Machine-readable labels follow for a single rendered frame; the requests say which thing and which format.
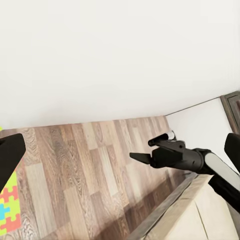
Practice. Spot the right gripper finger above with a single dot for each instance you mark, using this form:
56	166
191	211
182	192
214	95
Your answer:
176	147
146	158

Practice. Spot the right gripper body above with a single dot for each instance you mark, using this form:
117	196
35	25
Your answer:
178	161

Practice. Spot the bed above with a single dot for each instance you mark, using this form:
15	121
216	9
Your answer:
193	211

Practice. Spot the jigsaw puzzle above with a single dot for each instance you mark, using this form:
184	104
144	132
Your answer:
10	219

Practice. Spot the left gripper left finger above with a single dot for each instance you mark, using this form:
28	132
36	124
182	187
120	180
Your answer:
12	150

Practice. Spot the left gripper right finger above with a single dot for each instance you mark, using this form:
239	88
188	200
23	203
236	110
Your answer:
232	149

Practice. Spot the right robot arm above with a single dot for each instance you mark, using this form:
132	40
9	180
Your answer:
173	153

